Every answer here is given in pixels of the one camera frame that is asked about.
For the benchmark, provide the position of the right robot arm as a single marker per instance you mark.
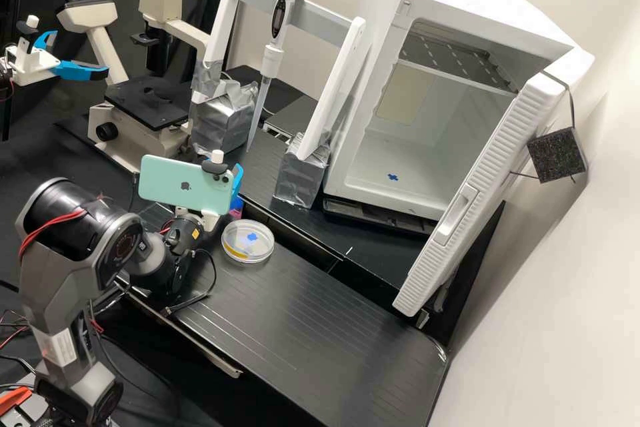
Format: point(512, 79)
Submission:
point(65, 267)

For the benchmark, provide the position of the pipette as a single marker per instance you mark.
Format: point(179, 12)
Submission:
point(279, 16)

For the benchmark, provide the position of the left phone holder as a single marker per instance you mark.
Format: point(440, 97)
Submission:
point(28, 29)

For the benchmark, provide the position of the petri dish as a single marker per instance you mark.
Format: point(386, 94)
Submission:
point(248, 243)

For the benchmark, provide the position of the white pipette stand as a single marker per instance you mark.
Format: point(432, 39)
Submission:
point(220, 21)

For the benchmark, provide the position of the white incubator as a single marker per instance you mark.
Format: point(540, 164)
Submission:
point(450, 11)

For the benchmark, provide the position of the incubator door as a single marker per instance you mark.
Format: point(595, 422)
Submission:
point(480, 187)

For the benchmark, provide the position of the cream microscope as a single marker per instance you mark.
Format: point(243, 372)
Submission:
point(135, 122)

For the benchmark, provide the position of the right wrist camera phone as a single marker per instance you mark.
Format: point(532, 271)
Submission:
point(170, 184)

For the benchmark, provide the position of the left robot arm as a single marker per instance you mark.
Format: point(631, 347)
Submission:
point(5, 77)

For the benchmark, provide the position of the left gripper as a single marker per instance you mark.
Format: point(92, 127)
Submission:
point(35, 66)

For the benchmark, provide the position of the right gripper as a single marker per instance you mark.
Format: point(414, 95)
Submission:
point(211, 221)

